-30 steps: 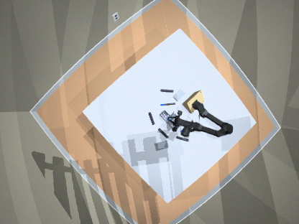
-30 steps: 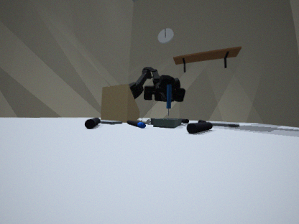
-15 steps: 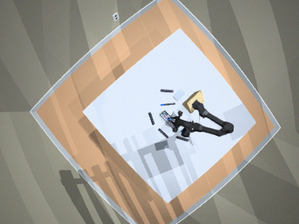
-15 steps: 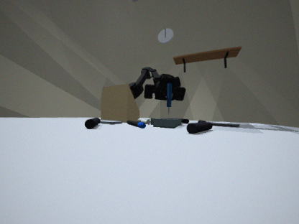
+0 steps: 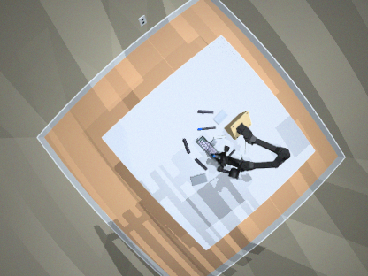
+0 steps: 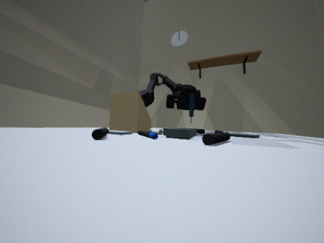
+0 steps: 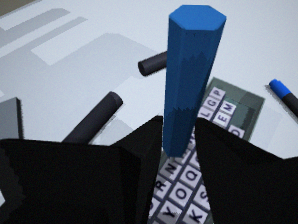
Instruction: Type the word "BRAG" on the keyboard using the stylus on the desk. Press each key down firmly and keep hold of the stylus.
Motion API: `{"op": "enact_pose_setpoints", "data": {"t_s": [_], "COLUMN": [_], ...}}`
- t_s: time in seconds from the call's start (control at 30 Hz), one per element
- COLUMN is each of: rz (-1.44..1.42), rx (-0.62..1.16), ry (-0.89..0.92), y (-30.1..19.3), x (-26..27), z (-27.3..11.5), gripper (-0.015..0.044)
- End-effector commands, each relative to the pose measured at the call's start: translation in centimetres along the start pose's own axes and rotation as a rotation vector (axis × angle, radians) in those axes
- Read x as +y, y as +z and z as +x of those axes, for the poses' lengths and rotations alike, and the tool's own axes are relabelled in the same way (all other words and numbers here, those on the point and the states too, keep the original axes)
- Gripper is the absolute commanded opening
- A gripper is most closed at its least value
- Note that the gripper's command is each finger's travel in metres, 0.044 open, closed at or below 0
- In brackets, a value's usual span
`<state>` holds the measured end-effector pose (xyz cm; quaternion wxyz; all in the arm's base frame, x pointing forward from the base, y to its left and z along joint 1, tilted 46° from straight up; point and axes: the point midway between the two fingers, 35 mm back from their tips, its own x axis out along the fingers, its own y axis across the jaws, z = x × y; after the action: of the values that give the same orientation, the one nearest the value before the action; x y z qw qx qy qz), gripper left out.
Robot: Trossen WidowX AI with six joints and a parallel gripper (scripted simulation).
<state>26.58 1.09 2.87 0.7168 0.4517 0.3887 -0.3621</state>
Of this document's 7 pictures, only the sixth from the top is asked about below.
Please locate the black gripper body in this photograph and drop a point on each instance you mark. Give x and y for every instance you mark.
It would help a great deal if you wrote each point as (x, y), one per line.
(200, 104)

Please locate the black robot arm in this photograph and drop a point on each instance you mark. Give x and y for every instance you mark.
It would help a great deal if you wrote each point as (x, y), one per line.
(178, 89)

